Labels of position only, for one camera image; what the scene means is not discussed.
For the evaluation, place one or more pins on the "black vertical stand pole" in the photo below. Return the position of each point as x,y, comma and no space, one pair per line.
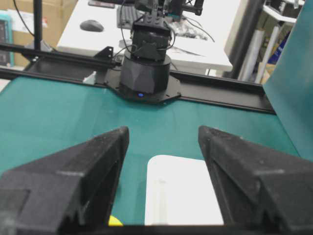
38,43

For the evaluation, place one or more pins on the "yellow tape roll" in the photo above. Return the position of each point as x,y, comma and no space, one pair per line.
113,221

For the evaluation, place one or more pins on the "black aluminium frame rail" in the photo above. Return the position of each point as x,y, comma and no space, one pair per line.
71,68

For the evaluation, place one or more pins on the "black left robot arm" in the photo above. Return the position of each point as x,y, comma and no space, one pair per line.
145,71

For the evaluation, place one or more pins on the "black computer mouse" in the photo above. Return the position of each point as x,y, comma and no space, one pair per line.
91,25

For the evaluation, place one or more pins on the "cardboard box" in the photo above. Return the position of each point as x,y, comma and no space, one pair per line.
55,16

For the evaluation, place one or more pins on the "green table cloth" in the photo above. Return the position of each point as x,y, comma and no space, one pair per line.
39,117

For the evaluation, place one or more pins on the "white plastic tray case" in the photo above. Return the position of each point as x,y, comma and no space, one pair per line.
179,191

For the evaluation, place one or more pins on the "white desk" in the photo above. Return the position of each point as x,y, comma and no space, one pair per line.
196,45

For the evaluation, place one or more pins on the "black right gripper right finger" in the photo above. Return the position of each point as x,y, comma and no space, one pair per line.
260,191

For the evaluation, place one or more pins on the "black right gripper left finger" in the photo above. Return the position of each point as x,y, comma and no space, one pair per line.
68,192

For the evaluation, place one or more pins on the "black keyboard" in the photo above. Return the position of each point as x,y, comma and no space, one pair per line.
126,16

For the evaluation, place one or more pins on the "green backdrop sheet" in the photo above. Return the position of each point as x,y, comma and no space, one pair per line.
290,86

